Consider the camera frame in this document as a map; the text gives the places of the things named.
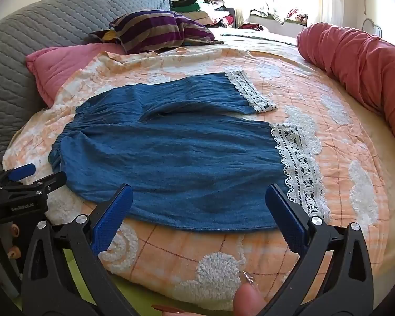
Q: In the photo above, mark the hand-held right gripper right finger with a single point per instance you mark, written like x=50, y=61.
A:
x=283, y=212

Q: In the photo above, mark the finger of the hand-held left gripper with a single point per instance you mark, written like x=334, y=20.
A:
x=51, y=181
x=21, y=172

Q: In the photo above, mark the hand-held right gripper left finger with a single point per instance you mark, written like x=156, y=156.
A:
x=113, y=212

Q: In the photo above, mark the blue denim pants lace trim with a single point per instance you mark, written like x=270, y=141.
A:
x=184, y=161

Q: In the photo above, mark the person's right hand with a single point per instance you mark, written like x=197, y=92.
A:
x=247, y=299

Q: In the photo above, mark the yellow-green sheet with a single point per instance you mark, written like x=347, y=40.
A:
x=144, y=293

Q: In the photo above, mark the orange white tufted blanket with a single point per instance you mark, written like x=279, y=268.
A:
x=332, y=131

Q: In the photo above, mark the pink pillow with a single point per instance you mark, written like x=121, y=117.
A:
x=59, y=65

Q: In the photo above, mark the cream bed sheet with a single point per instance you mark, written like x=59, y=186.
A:
x=386, y=144

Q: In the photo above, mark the grey quilted headboard cushion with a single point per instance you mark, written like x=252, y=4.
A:
x=29, y=33

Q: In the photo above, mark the red bolster pillow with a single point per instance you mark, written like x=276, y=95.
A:
x=365, y=62

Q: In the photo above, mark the purple striped cloth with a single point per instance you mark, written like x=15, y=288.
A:
x=161, y=29

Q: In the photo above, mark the pile of clothes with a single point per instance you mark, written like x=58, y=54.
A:
x=214, y=8

